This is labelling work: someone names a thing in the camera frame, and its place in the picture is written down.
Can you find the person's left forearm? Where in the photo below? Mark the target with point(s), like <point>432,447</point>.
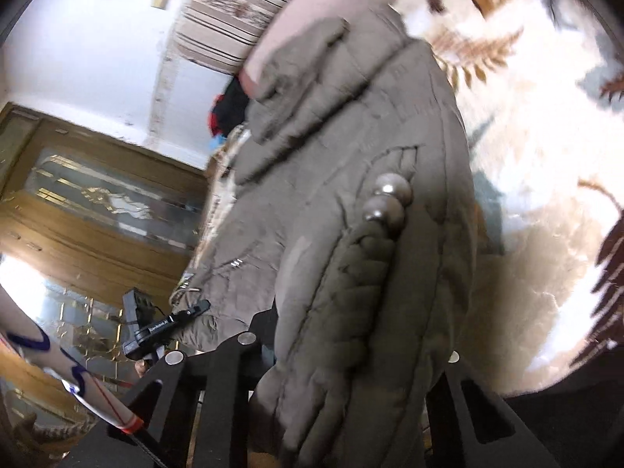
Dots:
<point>44,351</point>

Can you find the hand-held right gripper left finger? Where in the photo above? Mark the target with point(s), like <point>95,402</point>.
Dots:
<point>229,365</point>

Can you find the leaf print fleece blanket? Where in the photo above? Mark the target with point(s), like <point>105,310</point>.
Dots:
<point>536,107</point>

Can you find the pile of dark clothes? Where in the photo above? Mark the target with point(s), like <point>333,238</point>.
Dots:
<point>230,107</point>

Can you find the olive quilted hooded jacket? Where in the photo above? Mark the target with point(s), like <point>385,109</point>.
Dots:
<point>341,180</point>

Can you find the pink sofa cushion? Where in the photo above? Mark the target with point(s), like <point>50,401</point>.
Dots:
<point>297,14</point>

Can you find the wooden glass door cabinet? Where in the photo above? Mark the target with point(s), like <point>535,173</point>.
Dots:
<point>87,234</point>

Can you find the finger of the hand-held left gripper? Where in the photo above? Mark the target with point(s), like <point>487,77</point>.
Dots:
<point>192,311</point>

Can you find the striped sofa backrest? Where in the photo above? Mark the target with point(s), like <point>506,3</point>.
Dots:
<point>229,14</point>

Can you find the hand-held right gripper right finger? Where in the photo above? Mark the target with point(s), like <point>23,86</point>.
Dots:
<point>468,409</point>

